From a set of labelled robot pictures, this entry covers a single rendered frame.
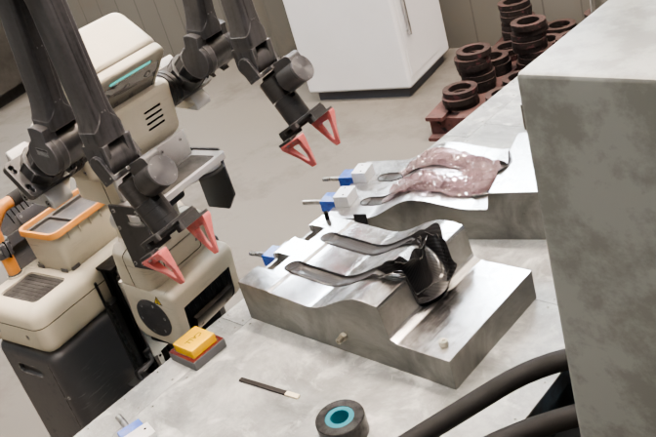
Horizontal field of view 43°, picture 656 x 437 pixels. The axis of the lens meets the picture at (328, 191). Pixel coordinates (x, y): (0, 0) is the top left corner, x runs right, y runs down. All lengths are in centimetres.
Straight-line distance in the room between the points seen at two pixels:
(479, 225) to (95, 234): 98
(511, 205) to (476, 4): 353
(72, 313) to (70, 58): 82
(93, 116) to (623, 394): 99
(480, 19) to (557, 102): 449
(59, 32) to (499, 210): 88
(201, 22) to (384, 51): 287
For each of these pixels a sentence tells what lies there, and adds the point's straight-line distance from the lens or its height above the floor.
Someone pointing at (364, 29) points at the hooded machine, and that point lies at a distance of 464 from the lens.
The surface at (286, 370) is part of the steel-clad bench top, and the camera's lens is 154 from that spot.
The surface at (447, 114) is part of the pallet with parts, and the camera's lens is 408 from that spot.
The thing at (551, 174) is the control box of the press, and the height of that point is 138.
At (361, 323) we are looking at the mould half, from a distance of 144.
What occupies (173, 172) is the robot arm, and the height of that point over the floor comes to 118.
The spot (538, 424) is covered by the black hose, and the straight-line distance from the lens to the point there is 118.
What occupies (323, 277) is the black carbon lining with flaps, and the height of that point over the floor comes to 88.
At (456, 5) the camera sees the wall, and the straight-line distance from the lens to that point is 519.
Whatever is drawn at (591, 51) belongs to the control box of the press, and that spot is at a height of 147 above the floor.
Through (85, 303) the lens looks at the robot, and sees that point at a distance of 213.
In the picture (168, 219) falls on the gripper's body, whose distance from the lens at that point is 151.
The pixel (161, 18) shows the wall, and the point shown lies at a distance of 674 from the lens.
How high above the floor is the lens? 172
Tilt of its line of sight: 26 degrees down
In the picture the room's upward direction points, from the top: 17 degrees counter-clockwise
